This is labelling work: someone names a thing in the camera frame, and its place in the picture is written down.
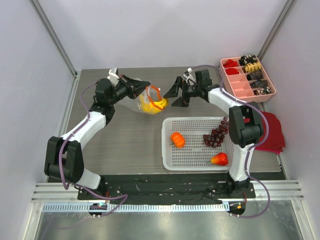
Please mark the dark patterned rolled cloth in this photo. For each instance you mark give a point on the dark patterned rolled cloth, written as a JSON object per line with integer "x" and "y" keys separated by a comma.
{"x": 261, "y": 83}

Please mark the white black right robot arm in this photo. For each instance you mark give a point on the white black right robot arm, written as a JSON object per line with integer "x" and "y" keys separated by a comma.
{"x": 247, "y": 124}

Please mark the red toy pepper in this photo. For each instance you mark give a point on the red toy pepper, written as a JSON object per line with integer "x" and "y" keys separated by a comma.
{"x": 220, "y": 159}

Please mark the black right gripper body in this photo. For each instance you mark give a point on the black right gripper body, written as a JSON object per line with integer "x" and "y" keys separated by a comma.
{"x": 185, "y": 89}

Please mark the dark red toy grapes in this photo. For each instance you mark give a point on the dark red toy grapes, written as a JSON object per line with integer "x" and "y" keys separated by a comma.
{"x": 217, "y": 135}

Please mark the white slotted cable duct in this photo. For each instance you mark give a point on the white slotted cable duct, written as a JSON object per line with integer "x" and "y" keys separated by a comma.
{"x": 93, "y": 207}

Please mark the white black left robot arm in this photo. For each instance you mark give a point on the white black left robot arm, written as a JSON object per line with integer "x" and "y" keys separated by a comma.
{"x": 64, "y": 155}

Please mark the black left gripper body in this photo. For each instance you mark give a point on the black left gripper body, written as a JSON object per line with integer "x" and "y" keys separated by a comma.
{"x": 123, "y": 90}

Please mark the pink compartment tray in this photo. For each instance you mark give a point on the pink compartment tray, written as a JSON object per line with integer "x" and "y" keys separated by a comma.
{"x": 246, "y": 79}

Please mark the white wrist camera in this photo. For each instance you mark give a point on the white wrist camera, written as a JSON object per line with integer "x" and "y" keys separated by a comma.
{"x": 113, "y": 76}
{"x": 188, "y": 77}

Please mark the dark brown rolled cloth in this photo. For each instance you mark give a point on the dark brown rolled cloth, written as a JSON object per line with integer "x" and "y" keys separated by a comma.
{"x": 256, "y": 75}

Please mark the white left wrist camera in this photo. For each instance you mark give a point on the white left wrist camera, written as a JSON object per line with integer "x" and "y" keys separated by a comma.
{"x": 113, "y": 76}

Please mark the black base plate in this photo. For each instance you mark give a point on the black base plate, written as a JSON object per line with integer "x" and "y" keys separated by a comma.
{"x": 168, "y": 189}

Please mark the red cloth piece lower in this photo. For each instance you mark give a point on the red cloth piece lower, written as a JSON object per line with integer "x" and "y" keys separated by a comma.
{"x": 232, "y": 71}

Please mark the dark dotted rolled cloth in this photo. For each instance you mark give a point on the dark dotted rolled cloth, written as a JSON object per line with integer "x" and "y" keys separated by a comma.
{"x": 262, "y": 91}

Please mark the red cloth piece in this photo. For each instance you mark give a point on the red cloth piece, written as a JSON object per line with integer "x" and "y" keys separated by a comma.
{"x": 230, "y": 63}
{"x": 232, "y": 71}

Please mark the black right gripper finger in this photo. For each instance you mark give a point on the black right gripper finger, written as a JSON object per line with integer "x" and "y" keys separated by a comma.
{"x": 182, "y": 102}
{"x": 174, "y": 90}

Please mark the white perforated plastic basket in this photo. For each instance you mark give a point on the white perforated plastic basket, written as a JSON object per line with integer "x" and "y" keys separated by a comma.
{"x": 195, "y": 156}

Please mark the clear zip bag orange zipper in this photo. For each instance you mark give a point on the clear zip bag orange zipper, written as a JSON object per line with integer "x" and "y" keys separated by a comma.
{"x": 151, "y": 92}

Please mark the red cloth piece upper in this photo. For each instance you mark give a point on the red cloth piece upper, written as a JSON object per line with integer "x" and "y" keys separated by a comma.
{"x": 230, "y": 63}

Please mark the black floral rolled cloth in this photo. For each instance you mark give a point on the black floral rolled cloth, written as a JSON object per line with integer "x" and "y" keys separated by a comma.
{"x": 247, "y": 59}

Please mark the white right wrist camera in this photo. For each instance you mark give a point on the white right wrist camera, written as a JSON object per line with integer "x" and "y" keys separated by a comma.
{"x": 188, "y": 77}

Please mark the aluminium frame rail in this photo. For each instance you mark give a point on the aluminium frame rail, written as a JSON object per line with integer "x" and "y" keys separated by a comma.
{"x": 53, "y": 36}

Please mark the yellow toy banana bunch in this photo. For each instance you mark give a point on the yellow toy banana bunch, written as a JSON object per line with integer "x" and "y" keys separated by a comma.
{"x": 151, "y": 107}

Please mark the folded red cloth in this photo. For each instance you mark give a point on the folded red cloth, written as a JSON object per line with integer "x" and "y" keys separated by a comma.
{"x": 275, "y": 141}

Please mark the yellow striped rolled cloth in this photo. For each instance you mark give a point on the yellow striped rolled cloth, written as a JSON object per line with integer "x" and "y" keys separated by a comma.
{"x": 252, "y": 67}

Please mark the orange toy pumpkin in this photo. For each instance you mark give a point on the orange toy pumpkin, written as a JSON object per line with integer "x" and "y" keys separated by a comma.
{"x": 177, "y": 140}

